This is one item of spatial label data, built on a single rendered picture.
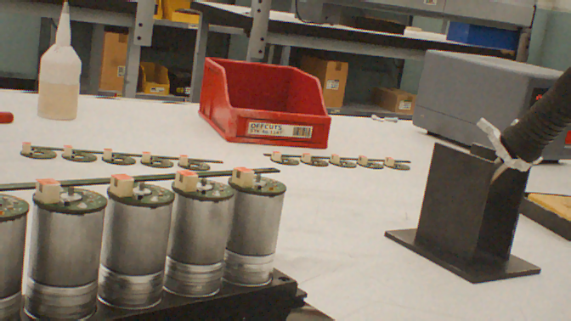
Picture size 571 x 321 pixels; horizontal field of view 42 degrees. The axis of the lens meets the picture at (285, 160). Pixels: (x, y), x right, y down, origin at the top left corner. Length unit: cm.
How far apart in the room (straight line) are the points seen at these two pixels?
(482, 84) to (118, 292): 59
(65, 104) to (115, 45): 376
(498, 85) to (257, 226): 52
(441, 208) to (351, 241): 6
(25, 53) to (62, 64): 412
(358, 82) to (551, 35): 179
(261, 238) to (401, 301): 10
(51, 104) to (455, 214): 37
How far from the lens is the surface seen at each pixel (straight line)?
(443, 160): 46
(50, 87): 68
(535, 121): 43
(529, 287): 45
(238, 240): 31
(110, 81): 446
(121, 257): 28
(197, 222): 29
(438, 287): 42
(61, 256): 27
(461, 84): 84
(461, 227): 45
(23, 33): 478
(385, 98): 539
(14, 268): 26
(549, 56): 657
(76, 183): 29
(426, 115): 87
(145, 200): 27
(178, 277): 30
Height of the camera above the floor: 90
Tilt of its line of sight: 13 degrees down
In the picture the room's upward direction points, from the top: 9 degrees clockwise
